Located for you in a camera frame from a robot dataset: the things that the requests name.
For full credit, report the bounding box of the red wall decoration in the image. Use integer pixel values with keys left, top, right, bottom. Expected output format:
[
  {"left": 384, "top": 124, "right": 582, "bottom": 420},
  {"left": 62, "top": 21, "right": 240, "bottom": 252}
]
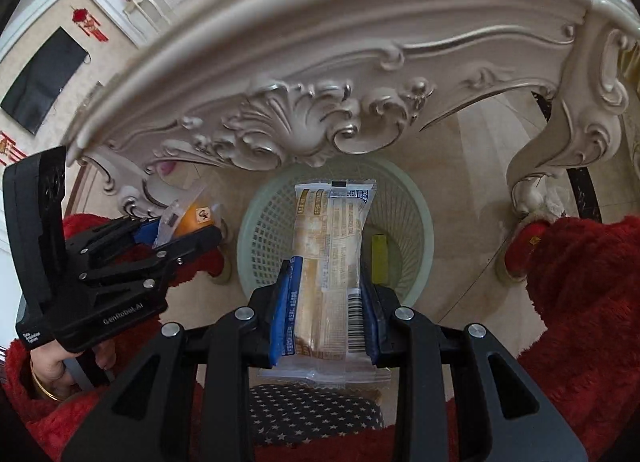
[{"left": 0, "top": 131, "right": 28, "bottom": 165}]

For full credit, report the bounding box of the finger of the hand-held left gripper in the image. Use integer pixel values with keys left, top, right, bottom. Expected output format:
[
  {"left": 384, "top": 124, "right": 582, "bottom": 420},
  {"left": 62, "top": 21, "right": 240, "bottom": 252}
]
[
  {"left": 64, "top": 214, "right": 166, "bottom": 257},
  {"left": 75, "top": 226, "right": 224, "bottom": 305}
]

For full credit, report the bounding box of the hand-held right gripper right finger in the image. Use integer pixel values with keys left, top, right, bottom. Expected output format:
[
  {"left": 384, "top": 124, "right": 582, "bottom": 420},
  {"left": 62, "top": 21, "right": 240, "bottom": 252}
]
[{"left": 360, "top": 282, "right": 588, "bottom": 462}]

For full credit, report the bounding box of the red fuzzy robe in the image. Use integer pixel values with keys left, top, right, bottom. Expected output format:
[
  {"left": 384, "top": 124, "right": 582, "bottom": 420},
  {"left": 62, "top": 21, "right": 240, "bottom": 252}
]
[{"left": 60, "top": 214, "right": 640, "bottom": 462}]

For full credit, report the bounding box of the gold bracelet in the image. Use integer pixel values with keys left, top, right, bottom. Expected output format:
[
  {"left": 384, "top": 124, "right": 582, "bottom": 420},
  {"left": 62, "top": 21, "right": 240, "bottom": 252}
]
[{"left": 29, "top": 359, "right": 67, "bottom": 403}]

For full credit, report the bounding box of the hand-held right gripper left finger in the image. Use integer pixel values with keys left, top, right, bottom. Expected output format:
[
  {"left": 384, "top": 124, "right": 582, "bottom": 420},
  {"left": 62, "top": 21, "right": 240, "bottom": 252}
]
[{"left": 60, "top": 257, "right": 306, "bottom": 462}]

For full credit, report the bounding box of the dark star-patterned cloth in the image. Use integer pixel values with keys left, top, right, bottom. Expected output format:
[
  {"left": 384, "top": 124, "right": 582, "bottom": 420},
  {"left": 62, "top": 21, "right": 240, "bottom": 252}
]
[{"left": 247, "top": 384, "right": 386, "bottom": 448}]

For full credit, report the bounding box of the red knot wall ornament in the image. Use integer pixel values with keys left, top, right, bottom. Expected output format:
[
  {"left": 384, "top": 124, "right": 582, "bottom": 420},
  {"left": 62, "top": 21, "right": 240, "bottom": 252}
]
[{"left": 71, "top": 6, "right": 108, "bottom": 42}]

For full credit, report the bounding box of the white side table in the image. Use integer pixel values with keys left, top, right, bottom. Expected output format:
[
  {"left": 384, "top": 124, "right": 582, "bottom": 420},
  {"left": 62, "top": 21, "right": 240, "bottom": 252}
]
[{"left": 122, "top": 0, "right": 171, "bottom": 35}]

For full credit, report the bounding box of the yellow stick packet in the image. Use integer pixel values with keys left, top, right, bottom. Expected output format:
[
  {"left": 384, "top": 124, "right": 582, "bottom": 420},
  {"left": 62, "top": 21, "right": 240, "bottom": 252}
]
[{"left": 371, "top": 234, "right": 389, "bottom": 287}]

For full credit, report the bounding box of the beige snack packet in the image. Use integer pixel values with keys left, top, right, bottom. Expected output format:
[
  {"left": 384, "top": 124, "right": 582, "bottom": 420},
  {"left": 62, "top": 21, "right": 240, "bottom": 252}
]
[{"left": 259, "top": 181, "right": 391, "bottom": 385}]

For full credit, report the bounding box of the person's left hand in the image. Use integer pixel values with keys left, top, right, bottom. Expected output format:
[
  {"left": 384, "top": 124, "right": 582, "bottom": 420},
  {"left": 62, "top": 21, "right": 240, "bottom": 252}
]
[{"left": 27, "top": 337, "right": 118, "bottom": 403}]

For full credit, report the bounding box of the green plastic basket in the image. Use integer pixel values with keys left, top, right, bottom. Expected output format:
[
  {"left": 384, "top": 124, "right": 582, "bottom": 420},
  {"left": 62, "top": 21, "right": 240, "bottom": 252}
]
[{"left": 236, "top": 156, "right": 435, "bottom": 307}]

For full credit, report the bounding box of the black wall television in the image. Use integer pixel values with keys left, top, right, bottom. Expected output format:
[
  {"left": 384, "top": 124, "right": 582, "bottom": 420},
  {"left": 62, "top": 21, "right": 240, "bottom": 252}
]
[{"left": 0, "top": 26, "right": 87, "bottom": 136}]

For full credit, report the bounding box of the person's left forearm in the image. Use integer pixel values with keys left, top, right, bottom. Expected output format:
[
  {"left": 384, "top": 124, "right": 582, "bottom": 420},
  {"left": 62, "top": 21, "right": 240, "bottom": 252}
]
[{"left": 0, "top": 339, "right": 121, "bottom": 462}]

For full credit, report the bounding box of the clear orange wrapper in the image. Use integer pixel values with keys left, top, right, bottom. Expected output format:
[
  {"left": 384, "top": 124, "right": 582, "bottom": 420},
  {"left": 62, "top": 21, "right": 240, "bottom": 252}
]
[{"left": 151, "top": 181, "right": 226, "bottom": 249}]

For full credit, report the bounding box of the cream carved table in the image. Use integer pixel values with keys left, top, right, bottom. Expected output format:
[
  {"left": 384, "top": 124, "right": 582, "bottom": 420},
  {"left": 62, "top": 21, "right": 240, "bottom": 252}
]
[{"left": 65, "top": 0, "right": 640, "bottom": 293}]

